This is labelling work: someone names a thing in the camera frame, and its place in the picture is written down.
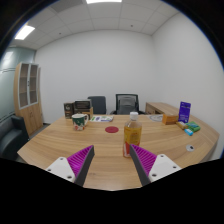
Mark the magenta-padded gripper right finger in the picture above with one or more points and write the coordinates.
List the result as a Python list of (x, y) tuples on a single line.
[(146, 159)]

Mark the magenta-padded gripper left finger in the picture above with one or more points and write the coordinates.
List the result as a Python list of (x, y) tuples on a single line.
[(79, 160)]

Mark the clear bottle with orange drink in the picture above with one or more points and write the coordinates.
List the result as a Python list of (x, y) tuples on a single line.
[(132, 135)]

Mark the green and white mug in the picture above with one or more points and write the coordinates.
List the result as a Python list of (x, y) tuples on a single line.
[(78, 122)]

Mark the round white disc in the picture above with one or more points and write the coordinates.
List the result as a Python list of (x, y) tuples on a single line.
[(156, 118)]

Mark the flat round red coaster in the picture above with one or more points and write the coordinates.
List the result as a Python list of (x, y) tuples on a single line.
[(112, 129)]

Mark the round grey desk grommet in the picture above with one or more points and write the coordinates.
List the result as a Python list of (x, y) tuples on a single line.
[(190, 148)]

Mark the orange cardboard box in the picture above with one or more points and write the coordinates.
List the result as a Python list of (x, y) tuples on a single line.
[(170, 119)]

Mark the white and green leaflet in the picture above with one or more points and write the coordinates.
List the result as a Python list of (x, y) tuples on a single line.
[(101, 118)]

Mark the yellow small box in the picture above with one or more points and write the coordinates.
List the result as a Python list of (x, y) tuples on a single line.
[(181, 125)]

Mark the blue small box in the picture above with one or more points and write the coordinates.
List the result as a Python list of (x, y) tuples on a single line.
[(188, 132)]

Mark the tall dark brown box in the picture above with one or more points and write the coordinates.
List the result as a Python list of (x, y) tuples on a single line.
[(68, 110)]

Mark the wooden side desk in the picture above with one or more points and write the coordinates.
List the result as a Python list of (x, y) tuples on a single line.
[(160, 107)]

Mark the black printed box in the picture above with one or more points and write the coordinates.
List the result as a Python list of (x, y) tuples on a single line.
[(82, 105)]

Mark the green small box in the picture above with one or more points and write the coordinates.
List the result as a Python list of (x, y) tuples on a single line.
[(193, 126)]

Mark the dark padded office chair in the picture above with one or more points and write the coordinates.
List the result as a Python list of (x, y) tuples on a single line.
[(97, 105)]

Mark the black mesh office chair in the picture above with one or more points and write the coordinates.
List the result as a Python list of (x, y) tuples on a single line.
[(127, 104)]

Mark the purple upright box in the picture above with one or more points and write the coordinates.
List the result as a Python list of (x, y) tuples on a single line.
[(184, 112)]

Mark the wooden shelf cabinet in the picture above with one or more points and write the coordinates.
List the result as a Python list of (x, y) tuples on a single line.
[(31, 116)]

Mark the black leather sofa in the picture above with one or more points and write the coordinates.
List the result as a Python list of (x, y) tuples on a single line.
[(11, 136)]

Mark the square ceiling light panel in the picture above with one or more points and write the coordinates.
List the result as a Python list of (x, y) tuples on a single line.
[(24, 32), (103, 1)]

